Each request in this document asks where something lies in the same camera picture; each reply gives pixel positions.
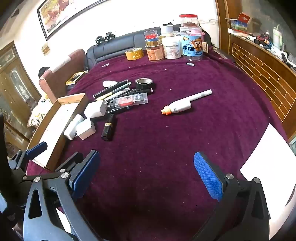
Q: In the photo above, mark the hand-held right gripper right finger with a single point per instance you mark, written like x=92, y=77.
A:
x=208, y=177

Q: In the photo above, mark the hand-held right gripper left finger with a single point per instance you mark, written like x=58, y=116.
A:
x=86, y=172

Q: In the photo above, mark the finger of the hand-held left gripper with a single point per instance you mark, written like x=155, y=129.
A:
x=37, y=148
x=71, y=161

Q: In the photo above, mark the shallow cardboard box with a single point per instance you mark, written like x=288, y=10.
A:
x=55, y=125

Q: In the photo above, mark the white plug charger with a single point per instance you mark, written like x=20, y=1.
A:
x=72, y=127
x=85, y=128
x=94, y=109

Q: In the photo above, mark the black tube with gold band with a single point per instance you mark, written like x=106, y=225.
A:
x=108, y=127

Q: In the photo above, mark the white glue bottle orange cap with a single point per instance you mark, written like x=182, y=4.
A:
x=177, y=107

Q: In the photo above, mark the pile of marker pens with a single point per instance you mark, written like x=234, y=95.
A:
x=111, y=89

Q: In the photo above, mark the clear plastic pack red insert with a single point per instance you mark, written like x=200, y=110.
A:
x=128, y=101

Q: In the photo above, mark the white marker pen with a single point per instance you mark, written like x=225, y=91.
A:
x=200, y=95

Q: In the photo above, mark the black tape roll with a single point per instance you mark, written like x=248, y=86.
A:
x=143, y=87

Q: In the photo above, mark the yellow patterned blanket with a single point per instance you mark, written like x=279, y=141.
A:
x=38, y=113

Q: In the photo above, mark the white paper sheet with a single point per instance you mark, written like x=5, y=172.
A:
x=272, y=173

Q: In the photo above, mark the wooden cabinet with glass door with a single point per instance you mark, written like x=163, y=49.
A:
x=13, y=81

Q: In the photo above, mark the brown armchair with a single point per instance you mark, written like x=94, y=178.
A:
x=60, y=74

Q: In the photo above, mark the dark round object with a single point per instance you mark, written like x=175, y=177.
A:
x=44, y=70

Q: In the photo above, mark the yellow and black flat box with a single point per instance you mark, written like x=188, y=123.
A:
x=75, y=78

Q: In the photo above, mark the small white bottle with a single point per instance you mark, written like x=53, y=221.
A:
x=109, y=83

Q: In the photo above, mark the small battery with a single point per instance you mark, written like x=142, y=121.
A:
x=190, y=64

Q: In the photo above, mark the black leather sofa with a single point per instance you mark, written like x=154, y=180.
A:
x=111, y=47

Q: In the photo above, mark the wooden brick pattern counter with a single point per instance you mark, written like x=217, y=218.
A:
x=261, y=69

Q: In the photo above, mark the yellow tape roll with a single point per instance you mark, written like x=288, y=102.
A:
x=134, y=55

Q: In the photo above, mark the black clip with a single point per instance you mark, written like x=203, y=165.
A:
x=109, y=36
x=99, y=39

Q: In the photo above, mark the large white jar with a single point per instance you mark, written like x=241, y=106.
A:
x=171, y=48

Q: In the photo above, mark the orange label jar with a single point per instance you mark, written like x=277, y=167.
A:
x=155, y=52

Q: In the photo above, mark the clear jar with red contents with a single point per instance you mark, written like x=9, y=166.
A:
x=152, y=36

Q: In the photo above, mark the clutter of small items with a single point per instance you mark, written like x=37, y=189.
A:
x=266, y=40

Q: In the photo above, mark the small white jar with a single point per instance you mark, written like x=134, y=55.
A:
x=167, y=30

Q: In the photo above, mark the clear jar with red lid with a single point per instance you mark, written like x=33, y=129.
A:
x=189, y=20

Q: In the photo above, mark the red and blue carton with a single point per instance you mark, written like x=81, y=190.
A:
x=241, y=23

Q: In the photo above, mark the white plastic bottle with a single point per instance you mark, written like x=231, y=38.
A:
x=276, y=34

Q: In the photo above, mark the wall switch plate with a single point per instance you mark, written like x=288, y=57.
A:
x=45, y=49

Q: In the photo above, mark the framed wall painting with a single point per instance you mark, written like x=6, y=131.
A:
x=64, y=14

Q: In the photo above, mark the wooden door frame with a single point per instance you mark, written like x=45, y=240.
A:
x=222, y=23

